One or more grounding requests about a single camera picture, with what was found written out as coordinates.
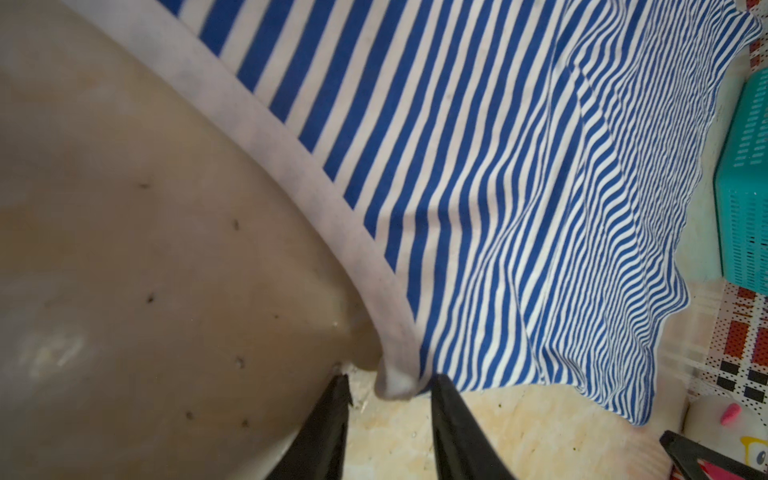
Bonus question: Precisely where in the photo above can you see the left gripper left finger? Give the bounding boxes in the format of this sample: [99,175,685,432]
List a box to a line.
[267,374,352,480]

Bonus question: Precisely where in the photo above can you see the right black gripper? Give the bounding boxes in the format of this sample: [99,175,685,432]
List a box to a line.
[660,430,767,480]

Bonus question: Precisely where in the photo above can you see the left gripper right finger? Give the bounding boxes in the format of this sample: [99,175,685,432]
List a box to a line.
[430,374,514,480]

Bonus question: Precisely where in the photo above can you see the striped black white tank top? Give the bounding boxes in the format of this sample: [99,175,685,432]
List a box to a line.
[72,1,763,425]

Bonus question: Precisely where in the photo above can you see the white plush toy yellow glasses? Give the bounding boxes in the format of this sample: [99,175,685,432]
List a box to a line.
[682,395,767,473]

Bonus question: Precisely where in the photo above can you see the teal plastic basket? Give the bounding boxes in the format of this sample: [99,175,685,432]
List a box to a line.
[714,69,767,295]

